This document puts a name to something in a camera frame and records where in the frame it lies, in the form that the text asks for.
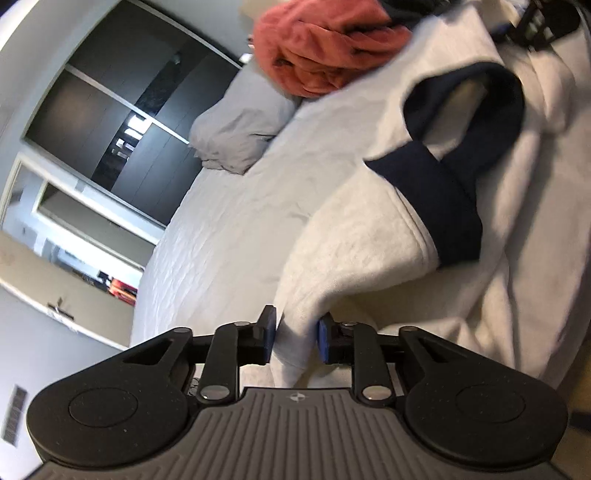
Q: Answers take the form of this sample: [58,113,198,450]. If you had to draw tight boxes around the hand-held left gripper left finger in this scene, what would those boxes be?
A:
[121,304,278,407]

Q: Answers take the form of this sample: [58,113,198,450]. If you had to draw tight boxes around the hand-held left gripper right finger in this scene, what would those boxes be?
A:
[316,312,468,407]

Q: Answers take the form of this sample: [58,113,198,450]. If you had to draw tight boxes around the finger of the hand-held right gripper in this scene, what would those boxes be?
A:
[495,0,585,52]

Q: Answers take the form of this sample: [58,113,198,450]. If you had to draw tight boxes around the cream sweatshirt with navy collar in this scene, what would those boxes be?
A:
[272,0,591,393]

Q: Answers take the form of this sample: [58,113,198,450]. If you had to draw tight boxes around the bed with light grey sheet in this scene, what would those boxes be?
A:
[129,60,591,393]

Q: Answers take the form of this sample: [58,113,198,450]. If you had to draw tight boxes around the dark navy garment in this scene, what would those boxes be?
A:
[379,0,445,27]

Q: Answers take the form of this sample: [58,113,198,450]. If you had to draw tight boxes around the grey pillow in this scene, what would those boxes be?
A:
[188,60,299,175]

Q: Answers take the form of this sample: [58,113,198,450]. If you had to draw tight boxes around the orange-red crumpled garment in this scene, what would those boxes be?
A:
[253,0,414,99]

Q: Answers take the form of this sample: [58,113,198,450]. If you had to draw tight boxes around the dark sliding-door wardrobe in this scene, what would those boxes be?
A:
[23,0,244,229]

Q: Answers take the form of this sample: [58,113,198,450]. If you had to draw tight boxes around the white door frame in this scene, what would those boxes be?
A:
[0,154,160,352]

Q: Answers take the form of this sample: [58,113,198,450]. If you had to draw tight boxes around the grey wall vent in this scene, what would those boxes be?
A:
[2,385,29,447]

